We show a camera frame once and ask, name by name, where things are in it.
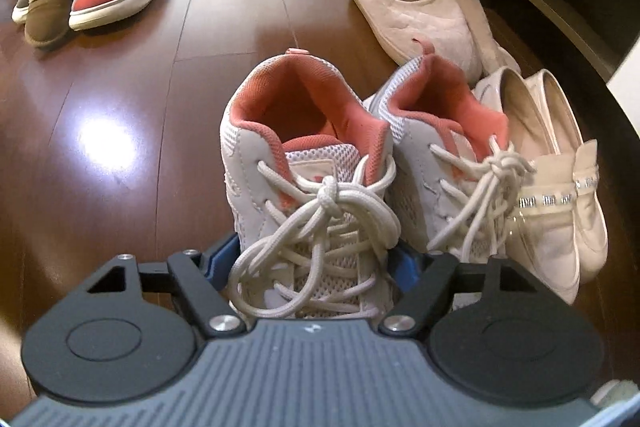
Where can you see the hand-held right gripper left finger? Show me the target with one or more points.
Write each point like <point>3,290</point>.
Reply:
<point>220,257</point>

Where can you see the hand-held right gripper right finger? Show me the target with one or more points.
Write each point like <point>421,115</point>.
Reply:
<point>407,267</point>

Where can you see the cream loafer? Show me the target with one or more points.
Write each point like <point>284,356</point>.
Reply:
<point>545,247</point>
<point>590,217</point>

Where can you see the beige quilted slipper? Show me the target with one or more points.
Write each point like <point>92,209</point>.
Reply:
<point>490,42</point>
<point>425,22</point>

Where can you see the plain white cabinet door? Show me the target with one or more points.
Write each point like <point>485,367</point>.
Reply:
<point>625,87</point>

